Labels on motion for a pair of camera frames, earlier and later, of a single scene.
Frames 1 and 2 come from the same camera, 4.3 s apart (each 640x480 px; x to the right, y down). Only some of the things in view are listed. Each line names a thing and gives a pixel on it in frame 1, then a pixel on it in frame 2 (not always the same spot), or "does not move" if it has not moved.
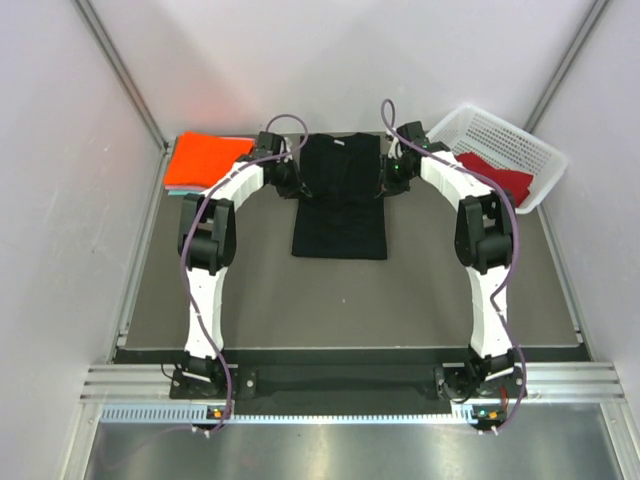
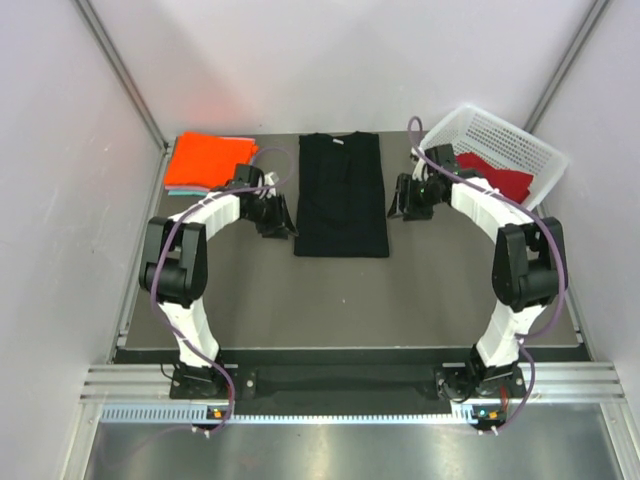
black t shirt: x=343 y=218 does not move
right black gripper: x=387 y=186 to x=404 y=204
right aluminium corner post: x=581 y=42 does not move
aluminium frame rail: x=544 y=382 does not move
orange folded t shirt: x=196 y=160 does not move
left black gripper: x=296 y=187 to x=280 y=222
